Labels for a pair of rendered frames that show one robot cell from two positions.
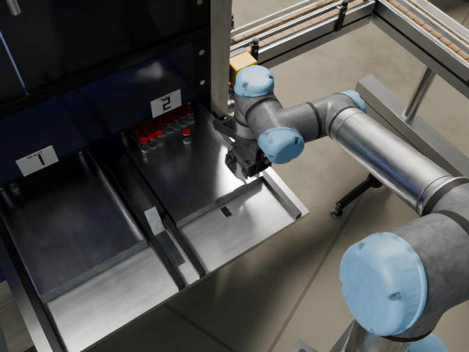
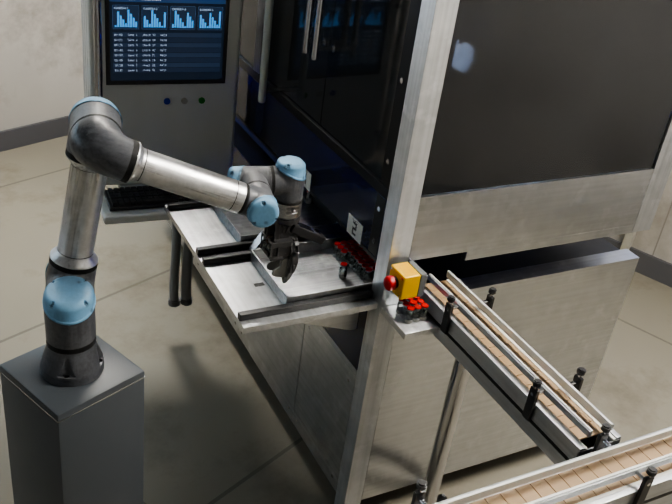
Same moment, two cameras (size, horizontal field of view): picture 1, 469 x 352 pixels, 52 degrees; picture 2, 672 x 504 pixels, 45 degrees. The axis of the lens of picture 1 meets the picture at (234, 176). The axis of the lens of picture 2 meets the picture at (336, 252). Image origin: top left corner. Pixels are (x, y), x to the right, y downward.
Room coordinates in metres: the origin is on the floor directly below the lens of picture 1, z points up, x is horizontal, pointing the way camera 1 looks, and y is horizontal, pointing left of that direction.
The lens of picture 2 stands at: (1.03, -1.86, 2.13)
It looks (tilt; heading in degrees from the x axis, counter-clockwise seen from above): 30 degrees down; 96
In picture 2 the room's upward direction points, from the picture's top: 8 degrees clockwise
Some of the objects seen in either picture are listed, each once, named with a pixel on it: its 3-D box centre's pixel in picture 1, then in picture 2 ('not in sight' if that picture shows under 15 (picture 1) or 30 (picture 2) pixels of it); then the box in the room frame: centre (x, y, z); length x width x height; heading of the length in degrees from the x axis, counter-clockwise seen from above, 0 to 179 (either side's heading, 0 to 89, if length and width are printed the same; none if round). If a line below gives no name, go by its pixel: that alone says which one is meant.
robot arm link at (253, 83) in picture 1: (253, 96); (288, 179); (0.68, -0.03, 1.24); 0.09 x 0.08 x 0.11; 26
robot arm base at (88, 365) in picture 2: not in sight; (71, 351); (0.25, -0.38, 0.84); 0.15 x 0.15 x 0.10
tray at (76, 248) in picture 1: (66, 215); (275, 214); (0.56, 0.40, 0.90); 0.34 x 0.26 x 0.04; 37
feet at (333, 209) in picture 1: (373, 183); not in sight; (1.30, -0.66, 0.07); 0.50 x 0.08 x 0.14; 127
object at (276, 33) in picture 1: (286, 28); (506, 355); (1.30, -0.14, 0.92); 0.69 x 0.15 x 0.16; 127
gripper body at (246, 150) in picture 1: (250, 147); (281, 234); (0.67, -0.03, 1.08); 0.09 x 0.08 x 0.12; 37
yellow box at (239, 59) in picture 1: (239, 68); (406, 280); (1.01, 0.01, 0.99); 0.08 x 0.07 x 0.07; 37
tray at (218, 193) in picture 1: (186, 156); (321, 269); (0.77, 0.13, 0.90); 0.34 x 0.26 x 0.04; 37
